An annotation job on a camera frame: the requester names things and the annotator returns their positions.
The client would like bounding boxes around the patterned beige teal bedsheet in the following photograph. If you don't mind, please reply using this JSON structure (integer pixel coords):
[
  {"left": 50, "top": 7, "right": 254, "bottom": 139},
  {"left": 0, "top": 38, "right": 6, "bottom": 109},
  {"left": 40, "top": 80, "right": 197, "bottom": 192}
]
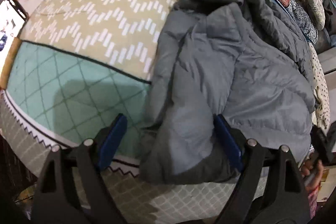
[{"left": 1, "top": 0, "right": 236, "bottom": 223}]

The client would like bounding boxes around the grey puffer jacket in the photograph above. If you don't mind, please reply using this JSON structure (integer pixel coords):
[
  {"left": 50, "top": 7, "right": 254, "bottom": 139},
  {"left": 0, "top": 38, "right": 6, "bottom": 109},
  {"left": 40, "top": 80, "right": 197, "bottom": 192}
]
[{"left": 139, "top": 0, "right": 315, "bottom": 184}]

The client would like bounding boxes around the person's right hand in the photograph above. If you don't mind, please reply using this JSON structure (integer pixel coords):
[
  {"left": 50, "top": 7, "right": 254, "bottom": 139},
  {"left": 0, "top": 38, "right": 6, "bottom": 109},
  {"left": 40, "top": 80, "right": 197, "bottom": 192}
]
[{"left": 300, "top": 152, "right": 324, "bottom": 193}]

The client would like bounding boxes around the smartphone with lit screen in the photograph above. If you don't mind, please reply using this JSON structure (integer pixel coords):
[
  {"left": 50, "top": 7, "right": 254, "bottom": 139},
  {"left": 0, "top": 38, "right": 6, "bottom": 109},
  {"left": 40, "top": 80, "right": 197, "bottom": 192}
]
[{"left": 0, "top": 0, "right": 29, "bottom": 72}]

